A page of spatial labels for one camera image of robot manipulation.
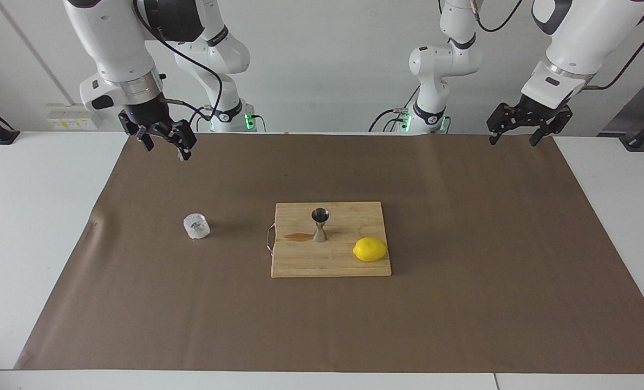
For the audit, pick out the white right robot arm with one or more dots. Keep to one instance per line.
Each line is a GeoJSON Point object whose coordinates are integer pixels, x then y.
{"type": "Point", "coordinates": [110, 38]}

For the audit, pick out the clear plastic cup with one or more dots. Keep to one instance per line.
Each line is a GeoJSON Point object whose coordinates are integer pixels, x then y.
{"type": "Point", "coordinates": [197, 227]}

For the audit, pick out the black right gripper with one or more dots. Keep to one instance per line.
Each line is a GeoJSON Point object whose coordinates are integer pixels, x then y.
{"type": "Point", "coordinates": [147, 115]}

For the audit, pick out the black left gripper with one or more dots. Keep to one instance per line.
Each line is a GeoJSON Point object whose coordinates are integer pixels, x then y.
{"type": "Point", "coordinates": [541, 111]}

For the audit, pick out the white wall socket box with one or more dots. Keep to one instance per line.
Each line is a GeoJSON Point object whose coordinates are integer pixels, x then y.
{"type": "Point", "coordinates": [72, 122]}

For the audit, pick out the steel jigger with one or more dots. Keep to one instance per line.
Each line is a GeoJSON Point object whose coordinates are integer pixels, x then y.
{"type": "Point", "coordinates": [320, 235]}

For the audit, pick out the wooden cutting board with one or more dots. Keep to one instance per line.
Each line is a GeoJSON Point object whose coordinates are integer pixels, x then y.
{"type": "Point", "coordinates": [322, 262]}

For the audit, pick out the brown paper mat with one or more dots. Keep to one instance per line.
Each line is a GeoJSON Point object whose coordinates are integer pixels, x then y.
{"type": "Point", "coordinates": [462, 314]}

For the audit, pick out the yellow lemon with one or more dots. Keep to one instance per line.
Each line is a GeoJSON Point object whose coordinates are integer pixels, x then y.
{"type": "Point", "coordinates": [370, 249]}

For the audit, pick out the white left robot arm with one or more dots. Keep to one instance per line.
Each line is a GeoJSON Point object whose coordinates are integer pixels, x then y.
{"type": "Point", "coordinates": [587, 32]}

